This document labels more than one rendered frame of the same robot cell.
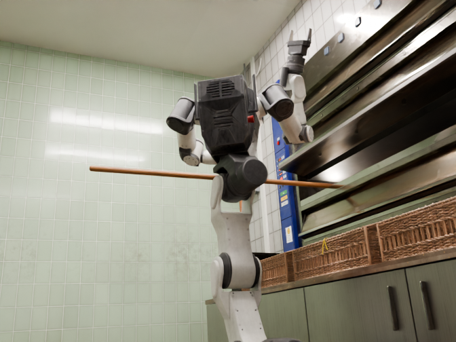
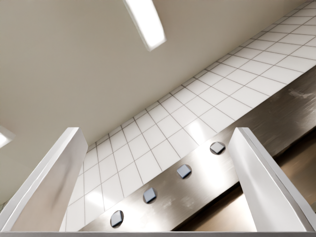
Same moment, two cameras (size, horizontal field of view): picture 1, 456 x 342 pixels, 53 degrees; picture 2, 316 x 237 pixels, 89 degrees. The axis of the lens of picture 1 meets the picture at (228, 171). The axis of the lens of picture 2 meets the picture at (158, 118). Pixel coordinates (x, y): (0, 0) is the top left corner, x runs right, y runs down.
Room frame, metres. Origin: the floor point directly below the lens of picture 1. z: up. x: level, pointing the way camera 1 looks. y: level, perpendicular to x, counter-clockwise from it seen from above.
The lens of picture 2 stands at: (1.85, -0.32, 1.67)
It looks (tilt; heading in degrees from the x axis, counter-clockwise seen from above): 52 degrees up; 289
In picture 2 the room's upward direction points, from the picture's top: 38 degrees counter-clockwise
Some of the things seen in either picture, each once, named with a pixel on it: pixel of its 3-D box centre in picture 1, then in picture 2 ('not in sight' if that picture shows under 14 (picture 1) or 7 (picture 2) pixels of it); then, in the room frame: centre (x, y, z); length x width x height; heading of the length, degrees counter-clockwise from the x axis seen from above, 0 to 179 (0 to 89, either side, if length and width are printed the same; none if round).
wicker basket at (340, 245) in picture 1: (368, 243); not in sight; (2.04, -0.61, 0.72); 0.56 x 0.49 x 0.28; 23
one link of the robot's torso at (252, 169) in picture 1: (240, 175); not in sight; (1.81, -0.05, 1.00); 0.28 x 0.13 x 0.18; 24
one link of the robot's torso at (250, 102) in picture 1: (229, 120); not in sight; (1.84, -0.02, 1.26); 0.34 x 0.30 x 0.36; 79
